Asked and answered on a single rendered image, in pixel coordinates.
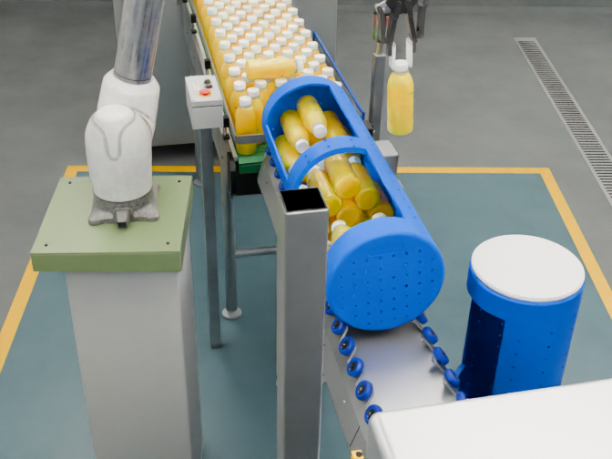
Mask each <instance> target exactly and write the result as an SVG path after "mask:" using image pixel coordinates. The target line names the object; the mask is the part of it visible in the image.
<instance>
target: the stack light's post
mask: <svg viewBox="0 0 612 459"><path fill-rule="evenodd" d="M385 58H386V56H385V54H384V53H382V55H381V56H378V55H376V53H373V55H372V82H371V97H370V111H369V122H370V123H372V124H373V130H374V134H373V136H372V138H373V140H374V141H380V132H381V120H382V107H383V82H384V69H385Z"/></svg>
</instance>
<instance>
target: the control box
mask: <svg viewBox="0 0 612 459"><path fill-rule="evenodd" d="M205 79H209V80H210V84H212V87H210V88H207V87H206V83H204V80H205ZM185 82H186V97H187V106H188V110H189V116H190V120H191V124H192V128H193V129H204V128H223V106H222V105H223V102H222V97H221V94H220V92H219V86H218V83H217V80H216V78H215V75H209V76H186V77H185ZM196 82H197V85H196V84H195V83H196ZM194 84H195V86H194ZM201 89H209V90H210V93H209V94H208V95H206V96H203V95H202V94H200V92H199V91H200V90H201Z"/></svg>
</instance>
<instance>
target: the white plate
mask: <svg viewBox="0 0 612 459"><path fill-rule="evenodd" d="M472 268H473V271H474V273H475V275H476V276H477V278H478V279H479V280H480V281H481V282H482V283H483V284H485V285H486V286H487V287H489V288H490V289H492V290H493V291H496V292H498V293H500V294H502V295H505V296H507V297H509V298H513V299H516V300H520V301H531V302H550V301H559V300H562V299H565V298H567V297H569V296H571V295H573V294H575V293H576V292H577V291H578V290H579V289H580V288H581V287H582V285H583V282H584V279H585V271H584V268H583V266H582V264H581V262H580V261H579V259H578V258H577V257H576V256H575V255H574V254H573V253H571V252H570V251H569V250H567V249H565V248H564V247H562V246H560V245H558V244H556V243H554V242H553V241H550V240H545V239H542V238H538V237H534V236H527V235H504V236H499V237H495V238H492V239H489V240H487V241H485V242H483V243H482V244H480V245H479V246H478V247H477V248H476V249H475V250H474V253H473V256H472Z"/></svg>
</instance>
